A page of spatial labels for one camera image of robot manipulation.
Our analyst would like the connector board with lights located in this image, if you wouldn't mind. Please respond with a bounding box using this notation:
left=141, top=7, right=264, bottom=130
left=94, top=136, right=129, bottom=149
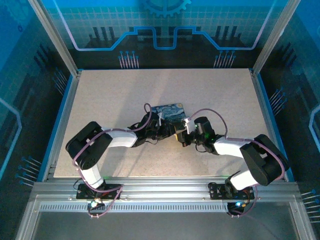
left=87, top=198, right=106, bottom=211
left=227, top=201, right=247, bottom=216

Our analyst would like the long aluminium mounting rail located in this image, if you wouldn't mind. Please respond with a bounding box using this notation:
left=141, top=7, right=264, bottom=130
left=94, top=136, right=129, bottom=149
left=29, top=176, right=301, bottom=201

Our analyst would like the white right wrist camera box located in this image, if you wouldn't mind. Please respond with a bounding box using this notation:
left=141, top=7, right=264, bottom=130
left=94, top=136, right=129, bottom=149
left=184, top=117, right=196, bottom=135

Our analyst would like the starry night print tin box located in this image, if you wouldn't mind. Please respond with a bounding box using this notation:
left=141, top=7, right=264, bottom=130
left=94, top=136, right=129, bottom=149
left=149, top=102, right=189, bottom=135

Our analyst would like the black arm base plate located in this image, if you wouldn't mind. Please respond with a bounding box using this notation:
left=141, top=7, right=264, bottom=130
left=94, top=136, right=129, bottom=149
left=76, top=183, right=123, bottom=201
left=208, top=182, right=255, bottom=201

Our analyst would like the aluminium frame post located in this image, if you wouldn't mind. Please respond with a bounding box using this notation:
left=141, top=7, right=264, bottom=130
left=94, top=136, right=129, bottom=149
left=27, top=0, right=82, bottom=77
left=251, top=0, right=302, bottom=77

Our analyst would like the aluminium framed clear panel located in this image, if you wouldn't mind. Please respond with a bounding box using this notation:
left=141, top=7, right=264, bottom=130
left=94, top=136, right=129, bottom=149
left=14, top=194, right=317, bottom=240

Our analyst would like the aluminium table side rail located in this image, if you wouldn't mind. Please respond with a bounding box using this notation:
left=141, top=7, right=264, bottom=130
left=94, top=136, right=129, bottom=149
left=41, top=71, right=82, bottom=182
left=249, top=69, right=296, bottom=182

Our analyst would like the slotted grey cable duct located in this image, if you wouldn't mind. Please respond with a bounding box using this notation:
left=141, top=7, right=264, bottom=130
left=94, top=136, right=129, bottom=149
left=38, top=203, right=233, bottom=213

